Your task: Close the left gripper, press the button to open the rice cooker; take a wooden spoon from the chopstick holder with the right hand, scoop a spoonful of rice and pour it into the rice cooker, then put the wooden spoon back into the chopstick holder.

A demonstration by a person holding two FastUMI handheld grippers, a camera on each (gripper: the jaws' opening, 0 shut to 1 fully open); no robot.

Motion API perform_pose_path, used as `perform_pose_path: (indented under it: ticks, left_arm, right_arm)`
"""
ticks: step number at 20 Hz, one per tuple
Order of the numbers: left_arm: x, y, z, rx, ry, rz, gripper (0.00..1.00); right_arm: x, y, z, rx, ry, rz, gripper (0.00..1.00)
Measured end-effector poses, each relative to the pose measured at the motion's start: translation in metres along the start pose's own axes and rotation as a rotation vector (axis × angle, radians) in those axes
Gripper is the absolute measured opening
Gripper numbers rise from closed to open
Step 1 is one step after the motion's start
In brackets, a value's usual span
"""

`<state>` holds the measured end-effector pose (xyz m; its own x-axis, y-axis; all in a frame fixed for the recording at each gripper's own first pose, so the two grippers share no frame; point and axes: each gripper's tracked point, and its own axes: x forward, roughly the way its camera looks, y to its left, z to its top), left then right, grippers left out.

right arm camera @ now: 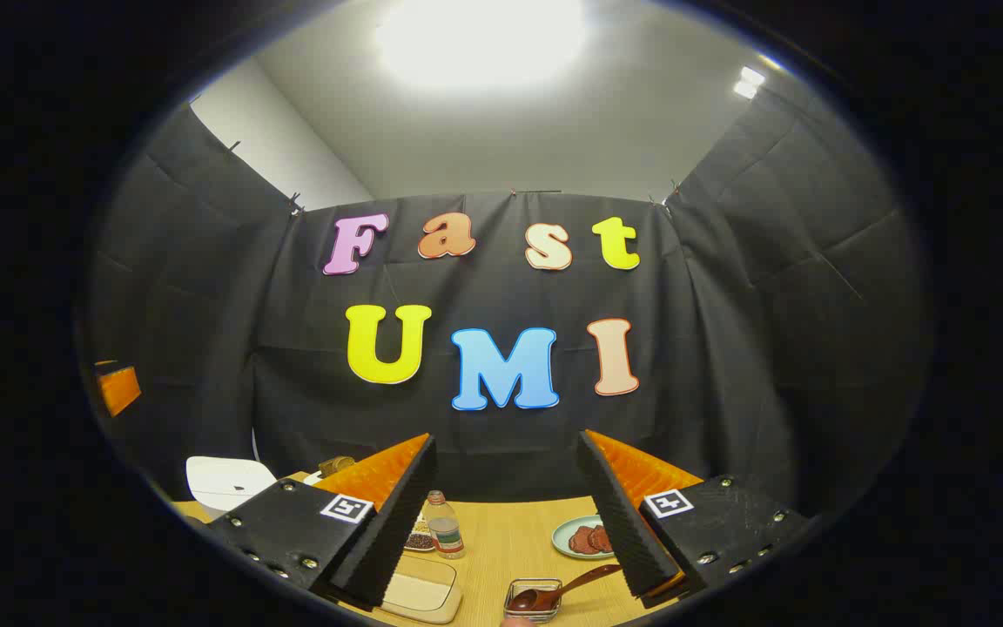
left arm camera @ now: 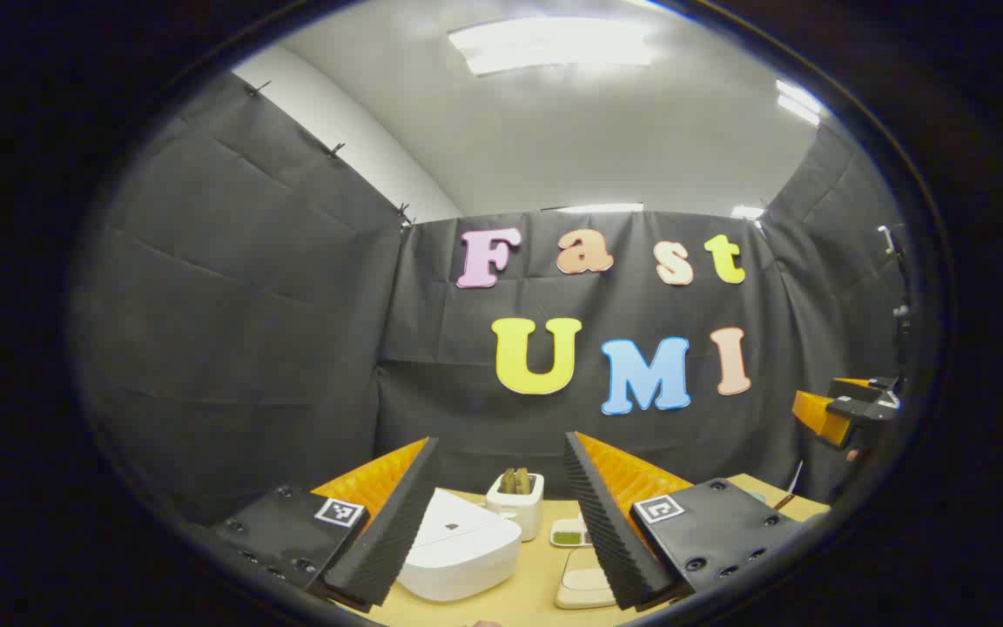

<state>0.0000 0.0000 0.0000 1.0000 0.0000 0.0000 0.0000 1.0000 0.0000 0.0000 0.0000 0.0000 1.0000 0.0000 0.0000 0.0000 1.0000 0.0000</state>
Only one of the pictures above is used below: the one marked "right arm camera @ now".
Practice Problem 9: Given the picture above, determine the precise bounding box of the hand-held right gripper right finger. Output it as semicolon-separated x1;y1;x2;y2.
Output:
576;429;816;608

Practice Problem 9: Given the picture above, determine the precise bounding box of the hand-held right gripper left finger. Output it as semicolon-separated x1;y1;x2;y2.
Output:
205;434;438;609

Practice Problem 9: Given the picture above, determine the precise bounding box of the metal wire chopstick holder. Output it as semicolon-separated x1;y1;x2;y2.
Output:
503;578;563;623

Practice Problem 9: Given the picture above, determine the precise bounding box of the brown wooden spoon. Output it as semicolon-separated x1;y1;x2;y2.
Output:
508;564;623;612

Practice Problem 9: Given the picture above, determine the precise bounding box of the white rice cooker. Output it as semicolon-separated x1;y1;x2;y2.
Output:
185;455;278;515

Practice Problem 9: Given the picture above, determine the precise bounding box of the clear plastic water bottle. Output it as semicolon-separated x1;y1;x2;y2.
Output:
426;490;467;559

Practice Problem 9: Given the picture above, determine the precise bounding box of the pale green plate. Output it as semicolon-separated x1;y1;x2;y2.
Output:
551;515;616;560

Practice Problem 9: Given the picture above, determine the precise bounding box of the black backdrop cloth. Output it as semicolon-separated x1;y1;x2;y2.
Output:
84;83;933;523

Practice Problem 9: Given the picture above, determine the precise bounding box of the large ceiling light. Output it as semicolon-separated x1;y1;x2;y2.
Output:
375;0;589;92

